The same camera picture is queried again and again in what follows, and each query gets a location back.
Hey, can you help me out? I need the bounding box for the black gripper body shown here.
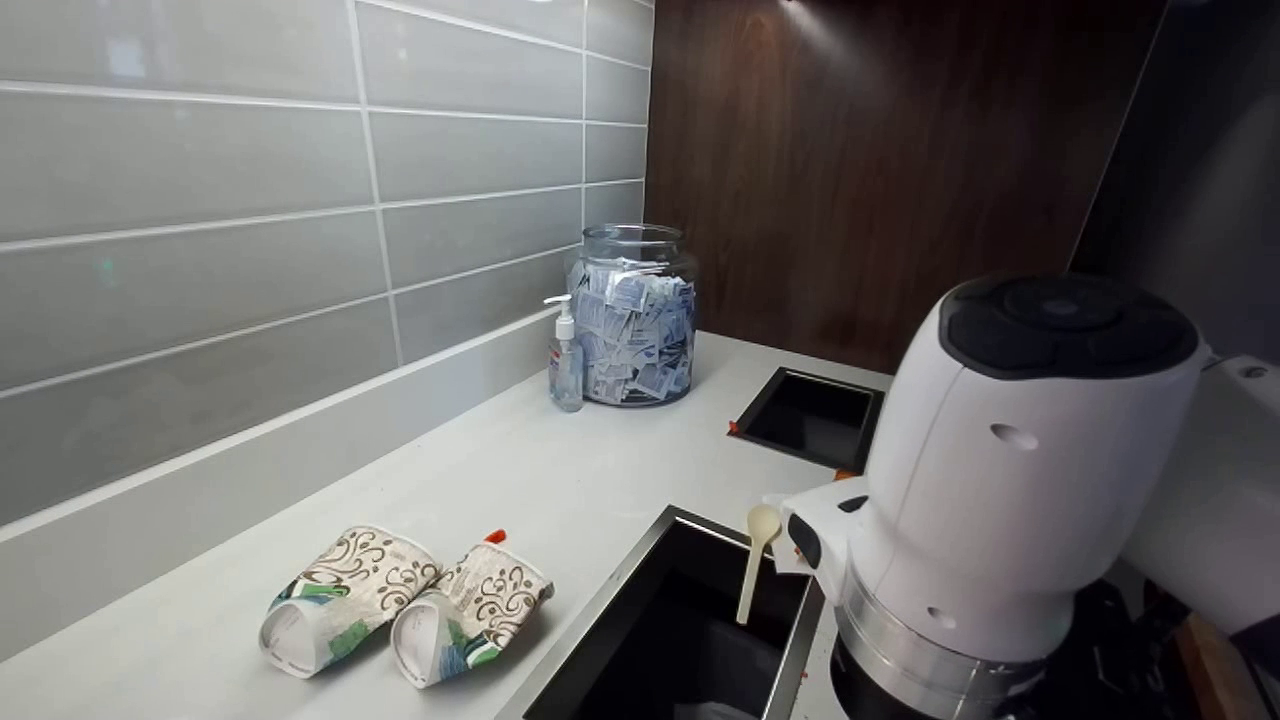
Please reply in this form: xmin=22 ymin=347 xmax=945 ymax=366
xmin=828 ymin=652 xmax=935 ymax=720

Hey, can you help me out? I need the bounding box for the large steel-framed counter bin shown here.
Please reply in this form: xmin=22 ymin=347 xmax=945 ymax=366
xmin=496 ymin=499 xmax=836 ymax=720

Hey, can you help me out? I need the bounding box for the white plastic spoon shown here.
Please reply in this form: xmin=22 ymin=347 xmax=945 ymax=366
xmin=731 ymin=499 xmax=787 ymax=631

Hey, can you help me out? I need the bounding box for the wooden condiment organizer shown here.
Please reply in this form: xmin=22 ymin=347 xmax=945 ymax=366
xmin=1173 ymin=617 xmax=1274 ymax=720

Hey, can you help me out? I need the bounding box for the right snack bag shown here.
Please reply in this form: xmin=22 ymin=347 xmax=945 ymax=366
xmin=385 ymin=535 xmax=557 ymax=691

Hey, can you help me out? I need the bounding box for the glass jar with packets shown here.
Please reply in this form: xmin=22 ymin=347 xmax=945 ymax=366
xmin=567 ymin=220 xmax=700 ymax=411

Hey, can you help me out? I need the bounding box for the clear sanitizer pump bottle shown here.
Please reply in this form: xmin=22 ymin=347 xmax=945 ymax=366
xmin=540 ymin=293 xmax=591 ymax=416

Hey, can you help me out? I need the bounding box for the patterned paper cup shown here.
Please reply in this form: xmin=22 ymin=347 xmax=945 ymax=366
xmin=258 ymin=525 xmax=445 ymax=682

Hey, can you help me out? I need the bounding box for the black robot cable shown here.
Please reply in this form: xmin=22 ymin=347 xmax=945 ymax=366
xmin=1037 ymin=578 xmax=1191 ymax=720

